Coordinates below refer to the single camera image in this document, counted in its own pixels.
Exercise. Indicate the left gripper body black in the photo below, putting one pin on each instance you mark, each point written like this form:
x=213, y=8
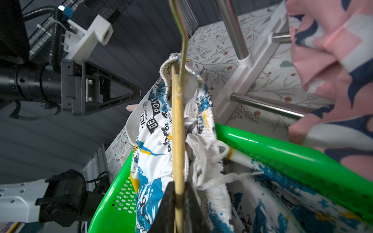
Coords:
x=72, y=88

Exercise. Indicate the blue yellow white printed shorts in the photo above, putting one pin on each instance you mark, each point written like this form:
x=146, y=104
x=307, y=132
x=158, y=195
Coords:
x=257, y=199

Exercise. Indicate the green plastic basket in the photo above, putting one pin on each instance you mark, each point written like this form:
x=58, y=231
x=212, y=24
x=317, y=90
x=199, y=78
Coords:
x=117, y=211

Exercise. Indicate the white plastic tray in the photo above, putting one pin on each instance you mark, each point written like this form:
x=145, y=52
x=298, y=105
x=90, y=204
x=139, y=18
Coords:
x=137, y=118

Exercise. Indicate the pink clothespin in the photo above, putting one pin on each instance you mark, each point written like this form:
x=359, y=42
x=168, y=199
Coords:
x=131, y=107

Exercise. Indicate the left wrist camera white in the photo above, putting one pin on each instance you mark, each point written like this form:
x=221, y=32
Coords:
x=85, y=29

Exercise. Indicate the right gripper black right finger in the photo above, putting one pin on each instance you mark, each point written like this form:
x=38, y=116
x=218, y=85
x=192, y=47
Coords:
x=194, y=221

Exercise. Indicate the yellow hanger of printed shorts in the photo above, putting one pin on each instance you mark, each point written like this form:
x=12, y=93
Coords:
x=178, y=121

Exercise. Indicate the pink navy patterned shorts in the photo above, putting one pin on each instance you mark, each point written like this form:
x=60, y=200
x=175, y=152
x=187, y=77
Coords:
x=332, y=51

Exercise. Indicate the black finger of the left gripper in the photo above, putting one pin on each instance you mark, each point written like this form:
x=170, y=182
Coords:
x=94, y=107
x=101, y=82

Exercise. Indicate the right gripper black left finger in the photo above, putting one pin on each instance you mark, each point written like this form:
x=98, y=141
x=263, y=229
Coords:
x=165, y=218

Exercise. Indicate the black wire wall basket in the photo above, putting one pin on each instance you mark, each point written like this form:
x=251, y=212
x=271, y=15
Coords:
x=109, y=10

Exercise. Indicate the steel clothes rack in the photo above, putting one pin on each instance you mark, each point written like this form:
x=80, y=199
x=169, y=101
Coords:
x=251, y=64

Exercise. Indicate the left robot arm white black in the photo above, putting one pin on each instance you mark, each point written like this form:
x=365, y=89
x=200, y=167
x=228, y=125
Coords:
x=64, y=198

